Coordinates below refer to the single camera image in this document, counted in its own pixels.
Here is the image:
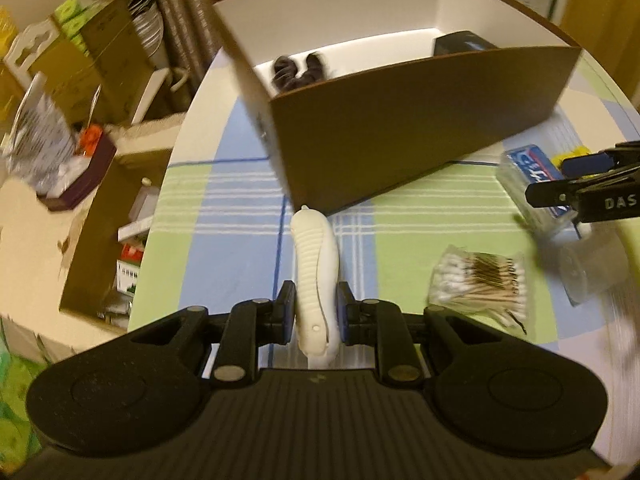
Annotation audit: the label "black shaver box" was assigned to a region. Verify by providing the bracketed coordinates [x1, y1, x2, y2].
[432, 31, 498, 57]

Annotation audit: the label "carton with white handle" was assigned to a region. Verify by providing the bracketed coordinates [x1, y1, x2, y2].
[2, 17, 96, 126]

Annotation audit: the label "stack of white plates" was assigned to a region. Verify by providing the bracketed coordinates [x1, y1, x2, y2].
[127, 0, 166, 68]

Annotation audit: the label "purple box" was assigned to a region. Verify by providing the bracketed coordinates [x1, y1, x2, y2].
[40, 135, 118, 211]

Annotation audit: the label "silver foil bag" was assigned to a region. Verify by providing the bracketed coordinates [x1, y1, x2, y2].
[2, 72, 76, 196]

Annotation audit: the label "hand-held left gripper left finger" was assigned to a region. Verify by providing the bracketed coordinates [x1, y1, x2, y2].
[115, 280, 298, 389]

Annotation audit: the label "metal spoon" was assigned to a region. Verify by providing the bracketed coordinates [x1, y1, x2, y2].
[87, 85, 103, 126]

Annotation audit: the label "clear blue-labelled floss box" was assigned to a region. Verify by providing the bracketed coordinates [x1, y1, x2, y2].
[496, 144, 576, 233]

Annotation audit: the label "white electric toothbrush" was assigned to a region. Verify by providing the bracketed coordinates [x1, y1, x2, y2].
[291, 205, 341, 370]

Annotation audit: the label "clear plastic case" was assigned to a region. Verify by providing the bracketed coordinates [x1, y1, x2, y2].
[557, 240, 628, 306]

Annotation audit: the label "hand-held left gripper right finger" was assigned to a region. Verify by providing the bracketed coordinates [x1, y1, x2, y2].
[337, 281, 511, 389]

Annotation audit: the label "yellow snack packet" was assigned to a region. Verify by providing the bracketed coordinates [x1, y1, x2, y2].
[552, 145, 591, 166]

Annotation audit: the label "brown hair scrunchie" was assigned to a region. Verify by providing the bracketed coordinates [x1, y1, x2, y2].
[271, 52, 328, 95]

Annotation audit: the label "green tissue pack bundle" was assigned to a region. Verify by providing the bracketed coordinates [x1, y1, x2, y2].
[0, 350, 46, 461]

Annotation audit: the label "wooden door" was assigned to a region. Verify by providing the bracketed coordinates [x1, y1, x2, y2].
[560, 0, 640, 111]

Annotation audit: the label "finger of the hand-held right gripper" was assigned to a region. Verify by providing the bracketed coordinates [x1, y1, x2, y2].
[527, 176, 583, 209]
[561, 151, 618, 177]

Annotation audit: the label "small orange object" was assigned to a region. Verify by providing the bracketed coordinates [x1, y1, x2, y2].
[77, 125, 103, 156]

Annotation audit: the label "open flat cardboard box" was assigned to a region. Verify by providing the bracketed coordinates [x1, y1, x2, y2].
[59, 157, 173, 333]

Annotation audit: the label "green tissue packs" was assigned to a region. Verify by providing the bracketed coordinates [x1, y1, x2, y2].
[52, 0, 101, 56]

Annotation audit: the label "brown cardboard box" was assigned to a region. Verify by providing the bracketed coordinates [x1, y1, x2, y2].
[210, 0, 583, 216]

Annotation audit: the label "brown curtain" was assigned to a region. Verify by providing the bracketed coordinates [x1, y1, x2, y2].
[75, 0, 441, 76]

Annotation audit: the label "cotton swab pack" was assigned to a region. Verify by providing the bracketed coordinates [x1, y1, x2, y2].
[429, 245, 528, 335]

